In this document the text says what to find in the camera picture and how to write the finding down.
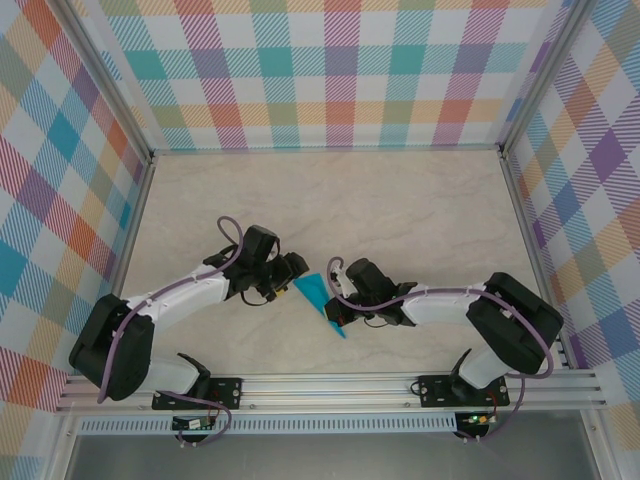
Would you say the blue square paper sheet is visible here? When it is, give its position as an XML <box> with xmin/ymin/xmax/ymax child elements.
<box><xmin>291</xmin><ymin>272</ymin><xmax>348</xmax><ymax>341</ymax></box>

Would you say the grey metal plate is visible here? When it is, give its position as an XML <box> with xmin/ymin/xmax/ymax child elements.
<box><xmin>64</xmin><ymin>433</ymin><xmax>604</xmax><ymax>480</ymax></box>

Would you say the left small circuit board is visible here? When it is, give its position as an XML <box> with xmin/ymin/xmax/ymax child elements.
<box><xmin>171</xmin><ymin>416</ymin><xmax>217</xmax><ymax>432</ymax></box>

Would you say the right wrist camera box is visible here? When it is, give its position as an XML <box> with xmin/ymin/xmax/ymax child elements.
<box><xmin>331</xmin><ymin>268</ymin><xmax>354</xmax><ymax>297</ymax></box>

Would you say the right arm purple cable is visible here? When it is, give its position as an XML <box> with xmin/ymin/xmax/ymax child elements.
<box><xmin>326</xmin><ymin>255</ymin><xmax>555</xmax><ymax>445</ymax></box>

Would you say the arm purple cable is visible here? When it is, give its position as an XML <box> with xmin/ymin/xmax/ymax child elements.
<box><xmin>97</xmin><ymin>215</ymin><xmax>247</xmax><ymax>448</ymax></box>
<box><xmin>326</xmin><ymin>255</ymin><xmax>555</xmax><ymax>445</ymax></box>

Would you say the long aluminium mounting rail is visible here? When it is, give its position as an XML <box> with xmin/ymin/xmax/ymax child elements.
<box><xmin>53</xmin><ymin>370</ymin><xmax>609</xmax><ymax>414</ymax></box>

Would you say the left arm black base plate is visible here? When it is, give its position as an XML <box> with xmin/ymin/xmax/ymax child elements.
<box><xmin>151</xmin><ymin>376</ymin><xmax>244</xmax><ymax>412</ymax></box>

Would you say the slotted grey cable duct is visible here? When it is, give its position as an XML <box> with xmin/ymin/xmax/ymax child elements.
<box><xmin>78</xmin><ymin>412</ymin><xmax>459</xmax><ymax>435</ymax></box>

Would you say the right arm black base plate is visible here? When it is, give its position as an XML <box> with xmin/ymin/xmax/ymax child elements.
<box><xmin>417</xmin><ymin>374</ymin><xmax>511</xmax><ymax>409</ymax></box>

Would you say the aluminium table edge rail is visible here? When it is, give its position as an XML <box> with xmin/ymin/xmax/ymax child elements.
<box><xmin>499</xmin><ymin>152</ymin><xmax>577</xmax><ymax>370</ymax></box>
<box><xmin>149</xmin><ymin>143</ymin><xmax>506</xmax><ymax>157</ymax></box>
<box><xmin>88</xmin><ymin>157</ymin><xmax>157</xmax><ymax>376</ymax></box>

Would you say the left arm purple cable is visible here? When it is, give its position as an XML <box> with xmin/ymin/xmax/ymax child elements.
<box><xmin>97</xmin><ymin>215</ymin><xmax>247</xmax><ymax>448</ymax></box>

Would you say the aluminium frame post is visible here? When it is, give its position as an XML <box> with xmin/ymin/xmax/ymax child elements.
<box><xmin>498</xmin><ymin>0</ymin><xmax>601</xmax><ymax>159</ymax></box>
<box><xmin>52</xmin><ymin>0</ymin><xmax>155</xmax><ymax>164</ymax></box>

